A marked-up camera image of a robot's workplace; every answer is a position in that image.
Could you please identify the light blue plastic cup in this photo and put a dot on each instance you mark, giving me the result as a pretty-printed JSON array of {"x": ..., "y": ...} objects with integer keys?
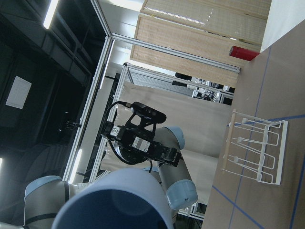
[{"x": 128, "y": 198}]

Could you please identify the red cylinder bottle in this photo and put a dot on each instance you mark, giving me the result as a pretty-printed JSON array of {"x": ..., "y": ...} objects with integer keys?
[{"x": 242, "y": 53}]

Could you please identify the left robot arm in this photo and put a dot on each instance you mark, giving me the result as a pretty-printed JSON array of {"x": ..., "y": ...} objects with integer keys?
[{"x": 45, "y": 196}]

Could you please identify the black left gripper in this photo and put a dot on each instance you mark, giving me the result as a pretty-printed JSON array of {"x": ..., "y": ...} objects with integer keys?
[{"x": 133, "y": 145}]

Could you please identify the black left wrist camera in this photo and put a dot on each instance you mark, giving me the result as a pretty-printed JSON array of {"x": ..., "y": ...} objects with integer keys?
[{"x": 146, "y": 112}]

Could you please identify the bamboo folding screen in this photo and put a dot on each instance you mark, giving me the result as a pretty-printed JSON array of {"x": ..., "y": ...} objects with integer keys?
[{"x": 205, "y": 28}]

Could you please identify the white wire cup holder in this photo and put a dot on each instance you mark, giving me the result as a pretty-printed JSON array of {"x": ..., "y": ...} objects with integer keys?
[{"x": 255, "y": 148}]

